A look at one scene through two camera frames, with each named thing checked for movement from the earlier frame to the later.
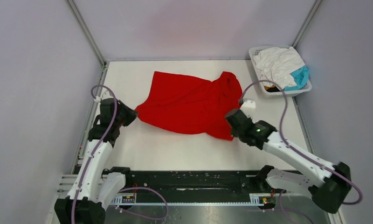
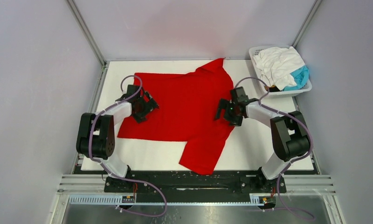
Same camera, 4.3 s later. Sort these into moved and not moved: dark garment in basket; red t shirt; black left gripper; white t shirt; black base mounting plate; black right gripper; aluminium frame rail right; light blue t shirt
Moved: red t shirt; black right gripper; black left gripper
Not moved: light blue t shirt; white t shirt; black base mounting plate; dark garment in basket; aluminium frame rail right
